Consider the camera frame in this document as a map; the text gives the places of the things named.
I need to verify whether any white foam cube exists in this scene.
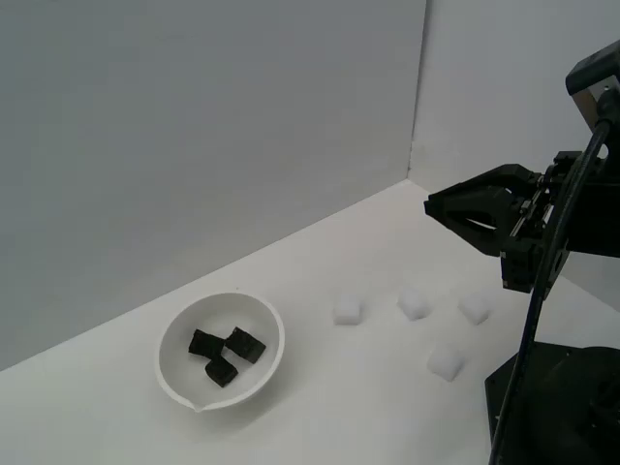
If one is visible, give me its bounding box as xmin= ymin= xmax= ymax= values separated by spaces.
xmin=332 ymin=294 xmax=365 ymax=326
xmin=456 ymin=294 xmax=492 ymax=326
xmin=397 ymin=288 xmax=433 ymax=322
xmin=426 ymin=344 xmax=467 ymax=385

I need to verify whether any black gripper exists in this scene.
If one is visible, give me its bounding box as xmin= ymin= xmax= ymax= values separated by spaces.
xmin=423 ymin=149 xmax=620 ymax=294

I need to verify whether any thick black camera cable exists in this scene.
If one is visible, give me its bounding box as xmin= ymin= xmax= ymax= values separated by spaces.
xmin=485 ymin=91 xmax=614 ymax=465

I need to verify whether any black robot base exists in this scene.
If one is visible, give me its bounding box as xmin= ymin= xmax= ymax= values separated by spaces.
xmin=483 ymin=342 xmax=620 ymax=465

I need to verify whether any white bowl with spout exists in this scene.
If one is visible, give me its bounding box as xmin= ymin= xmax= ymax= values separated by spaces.
xmin=153 ymin=291 xmax=287 ymax=415

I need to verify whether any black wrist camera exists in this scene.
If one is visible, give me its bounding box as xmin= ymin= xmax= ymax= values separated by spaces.
xmin=565 ymin=40 xmax=620 ymax=130

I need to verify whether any black foam cube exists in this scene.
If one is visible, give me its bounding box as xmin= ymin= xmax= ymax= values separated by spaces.
xmin=188 ymin=327 xmax=227 ymax=362
xmin=224 ymin=325 xmax=268 ymax=365
xmin=203 ymin=356 xmax=241 ymax=389

